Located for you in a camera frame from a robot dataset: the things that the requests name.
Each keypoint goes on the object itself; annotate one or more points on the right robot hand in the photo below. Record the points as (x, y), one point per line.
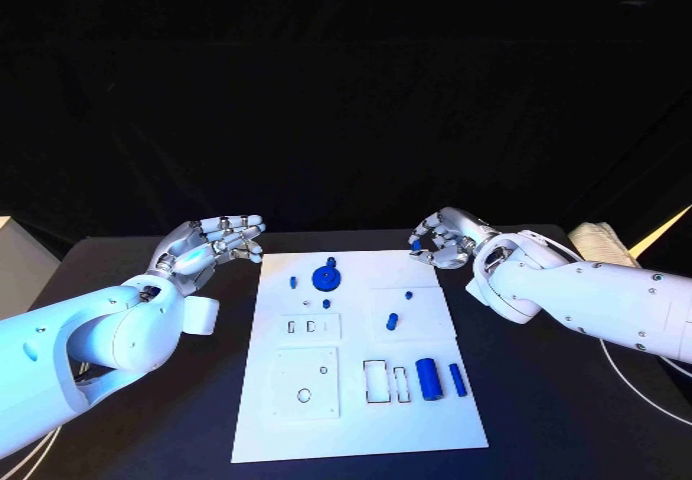
(454, 255)

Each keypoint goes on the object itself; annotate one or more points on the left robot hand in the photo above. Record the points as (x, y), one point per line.
(199, 255)

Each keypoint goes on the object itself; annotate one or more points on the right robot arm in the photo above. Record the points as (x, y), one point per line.
(594, 300)

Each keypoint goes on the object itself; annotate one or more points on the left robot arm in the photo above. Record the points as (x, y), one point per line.
(54, 337)

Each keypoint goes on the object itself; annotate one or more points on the white task board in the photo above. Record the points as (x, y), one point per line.
(356, 423)

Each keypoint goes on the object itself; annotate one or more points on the blue capsule plug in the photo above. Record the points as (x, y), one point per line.
(392, 321)

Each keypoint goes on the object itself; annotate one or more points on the blue knob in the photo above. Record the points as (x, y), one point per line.
(330, 261)

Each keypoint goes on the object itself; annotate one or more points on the blue gear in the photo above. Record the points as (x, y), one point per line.
(326, 280)

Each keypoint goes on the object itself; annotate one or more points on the white folded cloth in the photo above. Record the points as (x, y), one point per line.
(600, 242)

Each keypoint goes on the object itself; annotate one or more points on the white cabinet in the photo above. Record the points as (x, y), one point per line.
(25, 262)

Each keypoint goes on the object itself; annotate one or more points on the thick blue cylinder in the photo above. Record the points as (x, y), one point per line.
(430, 378)

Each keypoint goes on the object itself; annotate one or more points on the thin long blue cylinder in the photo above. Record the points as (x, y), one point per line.
(457, 380)

